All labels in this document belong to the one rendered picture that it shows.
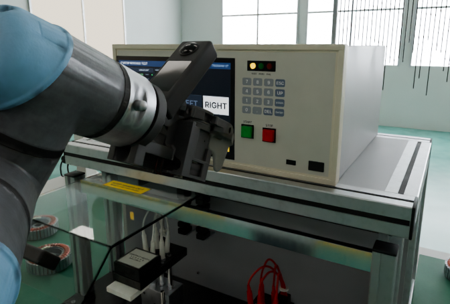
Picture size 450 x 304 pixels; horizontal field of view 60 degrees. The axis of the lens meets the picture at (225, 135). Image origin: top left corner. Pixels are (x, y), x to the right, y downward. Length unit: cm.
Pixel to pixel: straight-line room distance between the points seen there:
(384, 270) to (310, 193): 14
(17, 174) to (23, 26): 10
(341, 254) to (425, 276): 58
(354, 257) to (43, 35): 48
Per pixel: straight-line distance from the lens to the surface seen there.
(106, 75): 33
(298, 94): 59
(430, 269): 120
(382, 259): 59
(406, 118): 694
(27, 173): 32
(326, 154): 59
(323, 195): 58
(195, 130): 44
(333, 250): 60
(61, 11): 633
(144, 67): 74
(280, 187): 60
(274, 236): 63
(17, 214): 26
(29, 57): 29
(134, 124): 36
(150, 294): 89
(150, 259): 79
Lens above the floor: 132
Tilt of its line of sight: 13 degrees down
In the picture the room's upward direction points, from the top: straight up
